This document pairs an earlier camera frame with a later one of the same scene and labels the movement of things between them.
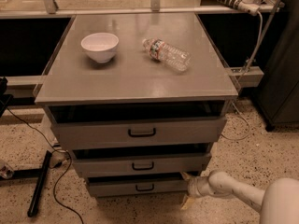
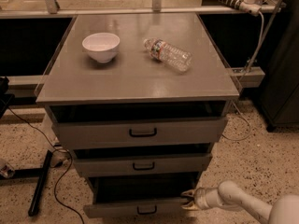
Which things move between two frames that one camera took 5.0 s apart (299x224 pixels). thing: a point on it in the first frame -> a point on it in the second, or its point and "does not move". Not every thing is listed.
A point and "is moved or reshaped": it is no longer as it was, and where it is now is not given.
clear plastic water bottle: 175,57 does not move
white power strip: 245,3 does not move
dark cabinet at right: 277,94 does not move
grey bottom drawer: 138,186 is moved or reshaped
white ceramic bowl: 100,45 does not move
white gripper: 193,187 -> 200,198
